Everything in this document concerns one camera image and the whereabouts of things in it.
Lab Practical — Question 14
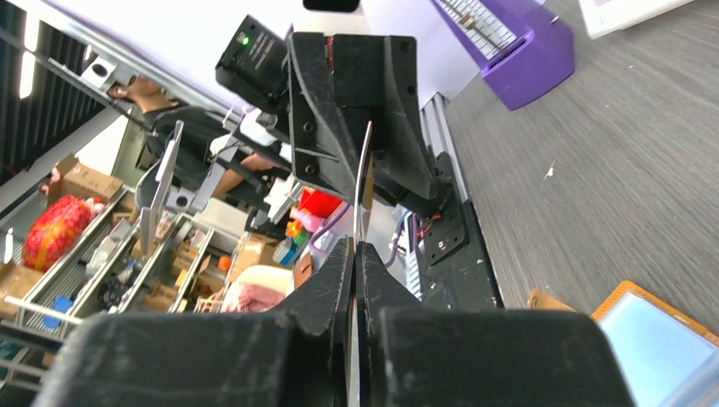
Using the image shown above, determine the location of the white plastic bin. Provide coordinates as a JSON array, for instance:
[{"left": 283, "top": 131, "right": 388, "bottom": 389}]
[{"left": 578, "top": 0, "right": 693, "bottom": 39}]

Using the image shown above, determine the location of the red mesh bag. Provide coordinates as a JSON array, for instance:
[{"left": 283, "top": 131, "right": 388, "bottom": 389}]
[{"left": 21, "top": 195, "right": 106, "bottom": 272}]

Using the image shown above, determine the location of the purple plastic bin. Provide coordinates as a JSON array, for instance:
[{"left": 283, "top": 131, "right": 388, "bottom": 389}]
[{"left": 432, "top": 0, "right": 575, "bottom": 110}]

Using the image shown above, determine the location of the orange leather card holder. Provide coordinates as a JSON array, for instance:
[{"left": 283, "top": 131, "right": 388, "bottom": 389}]
[{"left": 527, "top": 281, "right": 719, "bottom": 407}]

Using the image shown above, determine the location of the white round stool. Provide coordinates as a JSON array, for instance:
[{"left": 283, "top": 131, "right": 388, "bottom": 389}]
[{"left": 229, "top": 265, "right": 294, "bottom": 296}]

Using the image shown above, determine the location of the red striped cloth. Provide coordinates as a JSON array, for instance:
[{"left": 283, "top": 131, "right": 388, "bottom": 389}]
[{"left": 220, "top": 282, "right": 286, "bottom": 313}]

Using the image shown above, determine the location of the brown leather wallet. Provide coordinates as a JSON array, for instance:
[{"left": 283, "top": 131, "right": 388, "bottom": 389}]
[{"left": 293, "top": 253, "right": 314, "bottom": 289}]

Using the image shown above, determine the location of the gold striped credit card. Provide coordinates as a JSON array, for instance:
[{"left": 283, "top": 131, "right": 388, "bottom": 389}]
[{"left": 353, "top": 120, "right": 372, "bottom": 407}]

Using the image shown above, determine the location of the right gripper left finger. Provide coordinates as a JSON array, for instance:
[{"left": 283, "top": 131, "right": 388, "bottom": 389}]
[{"left": 34, "top": 237, "right": 354, "bottom": 406}]

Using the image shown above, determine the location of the seated person in background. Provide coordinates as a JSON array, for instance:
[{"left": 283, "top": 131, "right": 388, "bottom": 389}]
[{"left": 107, "top": 76, "right": 289, "bottom": 206}]

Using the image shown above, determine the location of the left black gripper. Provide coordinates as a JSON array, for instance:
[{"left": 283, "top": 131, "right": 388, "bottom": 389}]
[{"left": 287, "top": 31, "right": 438, "bottom": 202}]

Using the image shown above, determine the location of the metal storage shelf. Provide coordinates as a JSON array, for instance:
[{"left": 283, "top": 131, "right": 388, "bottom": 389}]
[{"left": 1, "top": 190, "right": 237, "bottom": 391}]

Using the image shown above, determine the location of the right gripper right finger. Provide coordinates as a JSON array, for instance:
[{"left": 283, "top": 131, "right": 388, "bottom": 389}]
[{"left": 355, "top": 243, "right": 633, "bottom": 406}]

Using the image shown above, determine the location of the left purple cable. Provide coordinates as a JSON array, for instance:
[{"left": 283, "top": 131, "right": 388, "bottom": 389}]
[{"left": 307, "top": 199, "right": 352, "bottom": 257}]

